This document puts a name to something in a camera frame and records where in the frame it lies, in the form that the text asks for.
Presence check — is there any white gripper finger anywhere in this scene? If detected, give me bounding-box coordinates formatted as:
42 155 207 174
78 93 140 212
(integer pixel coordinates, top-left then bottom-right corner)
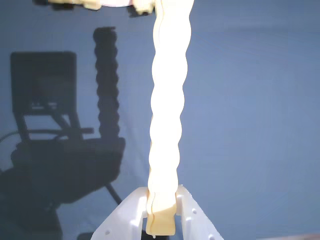
90 186 151 240
175 184 225 240

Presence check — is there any long crinkle-cut yellow fry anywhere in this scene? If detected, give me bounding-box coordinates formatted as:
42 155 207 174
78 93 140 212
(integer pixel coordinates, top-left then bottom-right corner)
145 0 196 237

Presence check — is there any short yellow fry piece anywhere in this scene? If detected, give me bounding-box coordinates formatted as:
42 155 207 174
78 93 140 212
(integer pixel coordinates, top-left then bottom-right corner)
129 0 157 16

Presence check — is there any pink white plate rim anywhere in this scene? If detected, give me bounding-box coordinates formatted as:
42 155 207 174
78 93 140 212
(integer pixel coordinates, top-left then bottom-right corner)
99 0 134 8

